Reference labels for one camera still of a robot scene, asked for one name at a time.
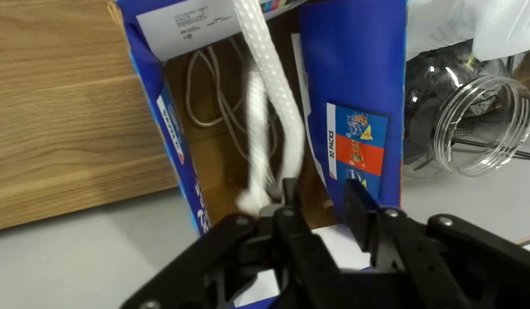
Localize blue snack carton box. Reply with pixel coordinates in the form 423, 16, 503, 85
105, 0, 409, 309

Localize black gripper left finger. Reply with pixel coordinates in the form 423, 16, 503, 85
118, 177, 340, 309

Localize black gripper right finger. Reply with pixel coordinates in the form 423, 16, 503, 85
339, 177, 530, 309

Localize thick white braided rope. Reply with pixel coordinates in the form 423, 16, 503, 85
227, 0, 306, 218

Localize clear glass jar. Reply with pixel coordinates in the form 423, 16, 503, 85
402, 42, 530, 179

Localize thin white cable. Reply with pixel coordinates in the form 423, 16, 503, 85
183, 36, 280, 158

